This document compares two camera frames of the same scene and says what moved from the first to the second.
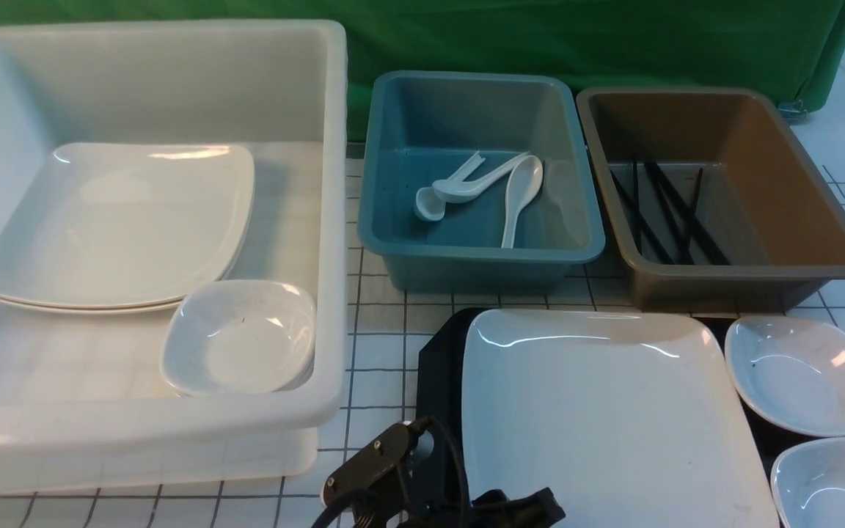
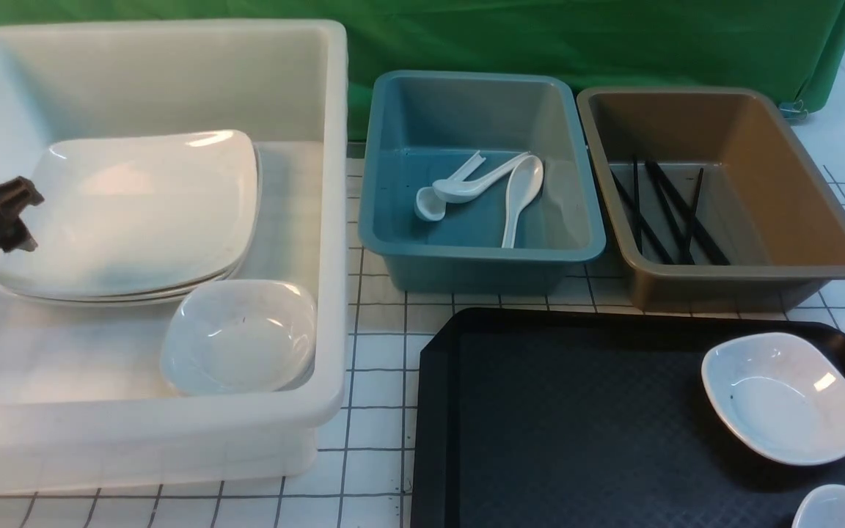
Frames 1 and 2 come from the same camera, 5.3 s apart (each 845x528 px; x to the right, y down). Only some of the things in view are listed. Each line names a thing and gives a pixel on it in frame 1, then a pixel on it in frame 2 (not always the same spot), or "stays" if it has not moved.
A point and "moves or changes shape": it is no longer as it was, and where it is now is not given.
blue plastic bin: (427, 126) stays
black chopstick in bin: (642, 215) stays
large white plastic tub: (75, 400) stays
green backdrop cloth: (794, 48) stays
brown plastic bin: (713, 201) stays
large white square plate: (634, 419) -> (138, 218)
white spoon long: (523, 185) stays
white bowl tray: (806, 376) moves or changes shape
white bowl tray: (832, 482) moves or changes shape
